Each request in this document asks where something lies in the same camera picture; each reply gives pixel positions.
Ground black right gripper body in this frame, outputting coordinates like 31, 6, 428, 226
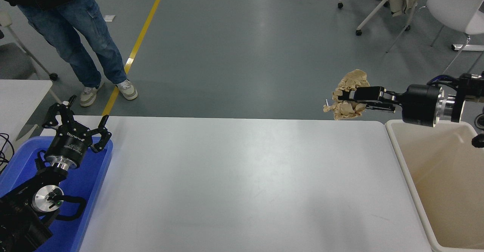
400, 84, 442, 127

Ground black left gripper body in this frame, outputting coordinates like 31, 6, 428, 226
44, 130, 93, 168

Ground tan paper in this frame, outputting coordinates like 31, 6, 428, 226
323, 69, 371, 121

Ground blue plastic tray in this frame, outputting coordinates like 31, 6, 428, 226
0, 136, 113, 252

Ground white side table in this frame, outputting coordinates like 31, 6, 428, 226
0, 80, 61, 147

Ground white metal floor bar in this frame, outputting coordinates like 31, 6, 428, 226
451, 43, 484, 51

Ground grey wheeled chair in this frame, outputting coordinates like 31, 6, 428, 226
0, 11, 58, 81

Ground person in blue trousers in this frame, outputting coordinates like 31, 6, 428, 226
0, 0, 138, 107

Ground large pale bin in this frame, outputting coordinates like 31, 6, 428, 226
385, 119, 484, 252

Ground white shell chair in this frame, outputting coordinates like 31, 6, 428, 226
386, 0, 484, 75

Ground yellow floor tape line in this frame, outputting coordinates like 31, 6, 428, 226
101, 0, 171, 116

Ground black cable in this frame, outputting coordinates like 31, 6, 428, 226
0, 133, 15, 173

